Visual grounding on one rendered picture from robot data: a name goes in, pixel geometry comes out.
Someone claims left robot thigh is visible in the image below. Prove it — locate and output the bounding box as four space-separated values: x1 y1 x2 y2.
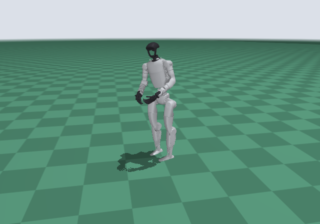
163 98 177 134

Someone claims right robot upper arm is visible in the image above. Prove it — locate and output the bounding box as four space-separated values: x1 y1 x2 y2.
141 63 149 86

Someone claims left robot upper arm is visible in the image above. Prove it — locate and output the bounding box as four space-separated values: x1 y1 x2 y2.
162 60 176 83

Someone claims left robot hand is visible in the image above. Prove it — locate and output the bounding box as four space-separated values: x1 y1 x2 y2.
143 91 161 104

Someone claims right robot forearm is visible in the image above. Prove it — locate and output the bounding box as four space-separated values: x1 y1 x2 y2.
138 81 146 95

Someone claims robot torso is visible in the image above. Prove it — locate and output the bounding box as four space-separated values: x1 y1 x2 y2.
146 58 170 105

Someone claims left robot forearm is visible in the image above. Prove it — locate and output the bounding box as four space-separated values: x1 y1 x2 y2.
157 78 176 97

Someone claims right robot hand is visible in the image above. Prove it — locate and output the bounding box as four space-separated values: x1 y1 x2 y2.
135 91 143 104

